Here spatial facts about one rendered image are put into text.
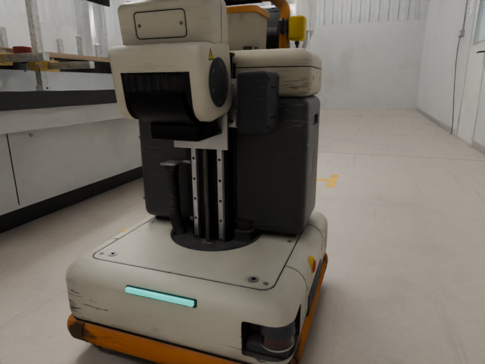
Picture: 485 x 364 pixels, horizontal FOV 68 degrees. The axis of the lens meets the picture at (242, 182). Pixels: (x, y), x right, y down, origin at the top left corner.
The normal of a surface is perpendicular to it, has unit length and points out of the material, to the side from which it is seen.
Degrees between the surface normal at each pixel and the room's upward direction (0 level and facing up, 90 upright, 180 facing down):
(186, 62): 98
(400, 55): 90
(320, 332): 0
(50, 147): 90
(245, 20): 92
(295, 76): 90
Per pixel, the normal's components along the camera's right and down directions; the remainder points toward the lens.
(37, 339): 0.00, -0.97
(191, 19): -0.33, 0.38
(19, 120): 0.94, 0.08
